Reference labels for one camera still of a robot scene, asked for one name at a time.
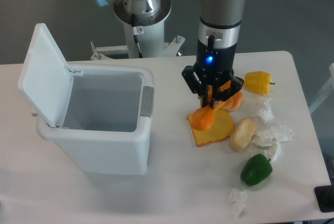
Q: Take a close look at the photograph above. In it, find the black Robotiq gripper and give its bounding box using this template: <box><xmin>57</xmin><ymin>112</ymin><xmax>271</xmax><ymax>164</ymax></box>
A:
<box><xmin>182</xmin><ymin>40</ymin><xmax>244</xmax><ymax>108</ymax></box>

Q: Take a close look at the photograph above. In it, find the long orange bread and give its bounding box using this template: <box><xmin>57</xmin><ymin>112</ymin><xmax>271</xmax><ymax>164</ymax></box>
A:
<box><xmin>192</xmin><ymin>80</ymin><xmax>233</xmax><ymax>132</ymax></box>

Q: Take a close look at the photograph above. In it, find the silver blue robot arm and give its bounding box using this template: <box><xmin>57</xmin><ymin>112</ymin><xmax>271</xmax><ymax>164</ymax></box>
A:
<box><xmin>95</xmin><ymin>0</ymin><xmax>245</xmax><ymax>107</ymax></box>

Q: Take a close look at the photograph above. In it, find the knotted bread roll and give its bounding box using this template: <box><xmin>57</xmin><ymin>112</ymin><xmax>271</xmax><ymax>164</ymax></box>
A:
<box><xmin>221</xmin><ymin>91</ymin><xmax>244</xmax><ymax>111</ymax></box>

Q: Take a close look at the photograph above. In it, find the pale rectangular bread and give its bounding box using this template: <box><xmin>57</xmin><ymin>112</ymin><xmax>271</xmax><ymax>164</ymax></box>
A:
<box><xmin>229</xmin><ymin>118</ymin><xmax>257</xmax><ymax>151</ymax></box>

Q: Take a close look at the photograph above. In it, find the white trash can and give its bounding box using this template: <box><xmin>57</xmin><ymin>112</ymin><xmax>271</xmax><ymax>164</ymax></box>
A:
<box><xmin>37</xmin><ymin>64</ymin><xmax>154</xmax><ymax>175</ymax></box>

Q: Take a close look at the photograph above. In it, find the white trash can lid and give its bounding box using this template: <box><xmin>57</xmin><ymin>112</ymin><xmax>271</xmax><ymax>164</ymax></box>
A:
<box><xmin>18</xmin><ymin>23</ymin><xmax>83</xmax><ymax>127</ymax></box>

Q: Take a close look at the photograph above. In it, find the yellow bell pepper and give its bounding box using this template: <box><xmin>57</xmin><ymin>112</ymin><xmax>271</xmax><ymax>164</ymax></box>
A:
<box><xmin>243</xmin><ymin>71</ymin><xmax>275</xmax><ymax>95</ymax></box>

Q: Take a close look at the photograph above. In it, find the yellow toast slice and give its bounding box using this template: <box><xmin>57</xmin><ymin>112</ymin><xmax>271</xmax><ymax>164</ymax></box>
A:
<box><xmin>190</xmin><ymin>109</ymin><xmax>235</xmax><ymax>147</ymax></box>

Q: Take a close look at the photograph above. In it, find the crumpled tissue upper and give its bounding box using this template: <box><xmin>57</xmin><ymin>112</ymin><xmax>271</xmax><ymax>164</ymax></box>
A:
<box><xmin>249</xmin><ymin>98</ymin><xmax>275</xmax><ymax>124</ymax></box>

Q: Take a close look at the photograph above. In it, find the crumpled tissue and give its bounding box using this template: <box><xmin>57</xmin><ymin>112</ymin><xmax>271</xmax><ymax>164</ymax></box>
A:
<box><xmin>249</xmin><ymin>98</ymin><xmax>275</xmax><ymax>124</ymax></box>
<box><xmin>228</xmin><ymin>187</ymin><xmax>248</xmax><ymax>216</ymax></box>
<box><xmin>256</xmin><ymin>125</ymin><xmax>294</xmax><ymax>143</ymax></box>

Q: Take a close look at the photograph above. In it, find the crumpled tissue middle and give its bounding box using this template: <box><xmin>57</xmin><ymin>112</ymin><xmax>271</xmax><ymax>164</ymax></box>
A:
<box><xmin>256</xmin><ymin>125</ymin><xmax>294</xmax><ymax>143</ymax></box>

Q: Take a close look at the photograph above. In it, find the green bell pepper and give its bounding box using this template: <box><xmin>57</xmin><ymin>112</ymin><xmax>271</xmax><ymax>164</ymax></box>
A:
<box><xmin>241</xmin><ymin>154</ymin><xmax>273</xmax><ymax>186</ymax></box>

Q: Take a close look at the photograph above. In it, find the crumpled tissue lower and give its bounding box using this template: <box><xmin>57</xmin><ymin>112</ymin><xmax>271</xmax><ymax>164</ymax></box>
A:
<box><xmin>228</xmin><ymin>187</ymin><xmax>248</xmax><ymax>216</ymax></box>

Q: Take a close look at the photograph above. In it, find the black device at edge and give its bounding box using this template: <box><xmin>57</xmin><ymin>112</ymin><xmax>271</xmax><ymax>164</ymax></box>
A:
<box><xmin>314</xmin><ymin>185</ymin><xmax>333</xmax><ymax>213</ymax></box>

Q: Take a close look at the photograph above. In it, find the white chair frame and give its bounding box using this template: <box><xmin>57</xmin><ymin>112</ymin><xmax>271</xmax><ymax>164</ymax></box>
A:
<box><xmin>308</xmin><ymin>63</ymin><xmax>333</xmax><ymax>114</ymax></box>

